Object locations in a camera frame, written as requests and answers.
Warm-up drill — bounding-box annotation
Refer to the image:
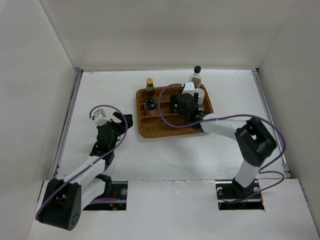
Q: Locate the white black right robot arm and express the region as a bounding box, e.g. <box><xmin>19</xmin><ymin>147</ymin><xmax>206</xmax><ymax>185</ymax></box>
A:
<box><xmin>156</xmin><ymin>93</ymin><xmax>277</xmax><ymax>199</ymax></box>

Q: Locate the green label chili sauce bottle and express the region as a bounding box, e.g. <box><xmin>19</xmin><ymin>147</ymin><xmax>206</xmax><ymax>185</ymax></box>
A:
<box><xmin>145</xmin><ymin>77</ymin><xmax>155</xmax><ymax>99</ymax></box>

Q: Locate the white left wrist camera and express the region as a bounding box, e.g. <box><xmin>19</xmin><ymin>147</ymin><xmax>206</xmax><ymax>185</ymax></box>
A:
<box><xmin>92</xmin><ymin>108</ymin><xmax>109</xmax><ymax>126</ymax></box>

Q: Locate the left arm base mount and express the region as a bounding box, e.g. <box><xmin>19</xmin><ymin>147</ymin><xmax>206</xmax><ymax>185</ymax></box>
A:
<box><xmin>83</xmin><ymin>181</ymin><xmax>129</xmax><ymax>211</ymax></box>

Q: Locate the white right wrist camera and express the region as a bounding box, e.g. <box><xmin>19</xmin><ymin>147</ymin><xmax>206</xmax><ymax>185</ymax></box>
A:
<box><xmin>181</xmin><ymin>81</ymin><xmax>196</xmax><ymax>96</ymax></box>

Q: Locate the brown wicker divided basket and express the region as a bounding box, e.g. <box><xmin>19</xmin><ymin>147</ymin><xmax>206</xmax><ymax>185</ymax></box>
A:
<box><xmin>136</xmin><ymin>85</ymin><xmax>199</xmax><ymax>139</ymax></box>

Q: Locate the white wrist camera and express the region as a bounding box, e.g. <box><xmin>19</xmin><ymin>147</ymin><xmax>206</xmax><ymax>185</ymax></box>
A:
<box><xmin>181</xmin><ymin>81</ymin><xmax>196</xmax><ymax>96</ymax></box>
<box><xmin>92</xmin><ymin>108</ymin><xmax>109</xmax><ymax>126</ymax></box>

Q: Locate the blue label silver cap jar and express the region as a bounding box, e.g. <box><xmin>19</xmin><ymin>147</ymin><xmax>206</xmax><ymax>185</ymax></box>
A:
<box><xmin>195</xmin><ymin>88</ymin><xmax>206</xmax><ymax>109</ymax></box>

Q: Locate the dark cap pepper shaker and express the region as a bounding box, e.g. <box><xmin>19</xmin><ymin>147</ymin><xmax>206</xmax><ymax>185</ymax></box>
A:
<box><xmin>144</xmin><ymin>97</ymin><xmax>157</xmax><ymax>116</ymax></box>

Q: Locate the tall red label sauce bottle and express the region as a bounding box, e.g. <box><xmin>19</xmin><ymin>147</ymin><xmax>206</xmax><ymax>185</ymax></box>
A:
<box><xmin>189</xmin><ymin>65</ymin><xmax>202</xmax><ymax>89</ymax></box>

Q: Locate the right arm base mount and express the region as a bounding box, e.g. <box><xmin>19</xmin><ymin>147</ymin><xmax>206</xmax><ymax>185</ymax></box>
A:
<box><xmin>215</xmin><ymin>180</ymin><xmax>265</xmax><ymax>211</ymax></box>

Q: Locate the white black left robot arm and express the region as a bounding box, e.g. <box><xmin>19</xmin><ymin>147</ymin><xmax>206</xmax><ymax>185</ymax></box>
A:
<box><xmin>35</xmin><ymin>109</ymin><xmax>133</xmax><ymax>231</ymax></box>

